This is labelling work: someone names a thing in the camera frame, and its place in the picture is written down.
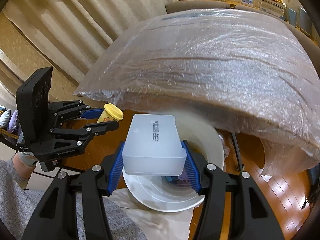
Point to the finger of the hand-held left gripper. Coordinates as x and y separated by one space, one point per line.
105 127
93 113

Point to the small yellow lidded tub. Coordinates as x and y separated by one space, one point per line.
112 110

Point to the white plastic bin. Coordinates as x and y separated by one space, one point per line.
155 195

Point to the translucent plastic box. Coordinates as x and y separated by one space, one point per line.
152 145

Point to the purple hair roller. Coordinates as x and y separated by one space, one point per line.
183 180

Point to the beige curtain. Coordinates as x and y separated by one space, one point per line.
75 30

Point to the beige cloth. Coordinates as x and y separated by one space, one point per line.
160 225

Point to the blue patterned cushion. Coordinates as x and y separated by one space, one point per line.
5 119

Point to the person's left forearm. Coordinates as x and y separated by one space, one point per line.
22 162

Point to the grey picture frame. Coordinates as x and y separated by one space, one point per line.
305 20
291 17

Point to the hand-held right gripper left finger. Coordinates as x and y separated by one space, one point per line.
116 170

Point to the stack of books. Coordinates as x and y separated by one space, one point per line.
271 3

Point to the plastic-covered table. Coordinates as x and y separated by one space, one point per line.
200 67

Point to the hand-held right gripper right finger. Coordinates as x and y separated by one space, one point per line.
192 172

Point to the purple cushion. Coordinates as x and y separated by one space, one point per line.
13 122

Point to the teal item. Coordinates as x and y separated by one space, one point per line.
170 179

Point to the person's grey clothing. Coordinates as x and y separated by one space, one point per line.
30 212

